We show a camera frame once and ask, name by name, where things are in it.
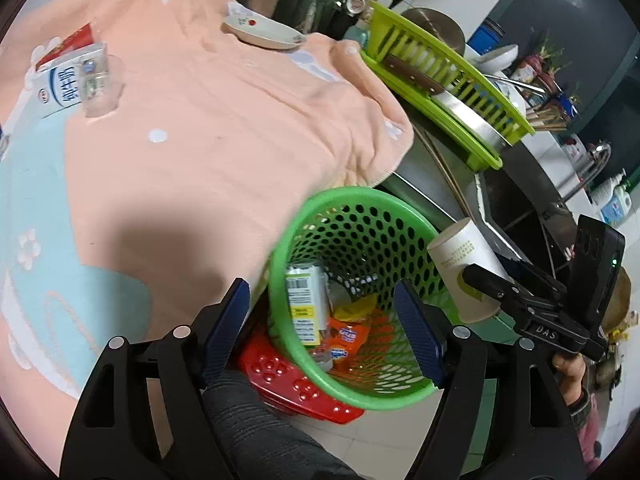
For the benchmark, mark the knife block with knives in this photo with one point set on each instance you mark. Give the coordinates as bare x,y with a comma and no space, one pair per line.
345,0

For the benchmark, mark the lime green dish rack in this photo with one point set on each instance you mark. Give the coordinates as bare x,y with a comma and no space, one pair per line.
391,34

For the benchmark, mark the black printed carton box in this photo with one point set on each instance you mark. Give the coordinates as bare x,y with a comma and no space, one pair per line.
307,288

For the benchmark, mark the yellow snack wrapper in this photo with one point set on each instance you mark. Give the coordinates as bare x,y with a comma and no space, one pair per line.
356,311

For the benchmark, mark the steel bowl in rack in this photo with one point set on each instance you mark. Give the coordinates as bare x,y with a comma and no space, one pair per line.
439,25

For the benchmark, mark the wooden chopstick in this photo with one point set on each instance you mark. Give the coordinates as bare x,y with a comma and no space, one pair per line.
447,174

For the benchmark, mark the red orange drink bottle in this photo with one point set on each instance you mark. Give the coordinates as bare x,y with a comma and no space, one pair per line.
322,357

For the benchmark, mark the person right hand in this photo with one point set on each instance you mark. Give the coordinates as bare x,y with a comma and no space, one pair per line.
573,369

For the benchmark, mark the white bowl in rack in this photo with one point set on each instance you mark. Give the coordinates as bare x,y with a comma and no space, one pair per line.
497,60

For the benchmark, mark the red plastic stool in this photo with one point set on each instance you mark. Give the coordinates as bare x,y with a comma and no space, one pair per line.
284,386

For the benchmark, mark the white ceramic dish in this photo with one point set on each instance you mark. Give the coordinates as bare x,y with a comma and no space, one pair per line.
259,31

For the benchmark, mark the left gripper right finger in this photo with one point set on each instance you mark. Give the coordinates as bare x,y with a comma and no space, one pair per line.
531,434

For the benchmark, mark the orange Ovaltine snack wrapper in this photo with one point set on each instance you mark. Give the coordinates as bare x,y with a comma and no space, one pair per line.
344,339

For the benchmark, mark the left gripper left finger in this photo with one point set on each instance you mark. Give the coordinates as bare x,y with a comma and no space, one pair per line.
142,414

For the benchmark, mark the peach flower-pattern towel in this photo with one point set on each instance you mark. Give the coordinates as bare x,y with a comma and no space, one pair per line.
129,223

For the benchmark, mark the red cartoon paper cup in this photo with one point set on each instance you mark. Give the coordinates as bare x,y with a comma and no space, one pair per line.
80,38

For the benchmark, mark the green perforated waste basket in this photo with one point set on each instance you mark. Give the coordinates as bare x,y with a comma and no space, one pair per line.
364,241

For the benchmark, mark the cleaver with wooden handle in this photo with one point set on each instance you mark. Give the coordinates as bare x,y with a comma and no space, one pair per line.
464,115

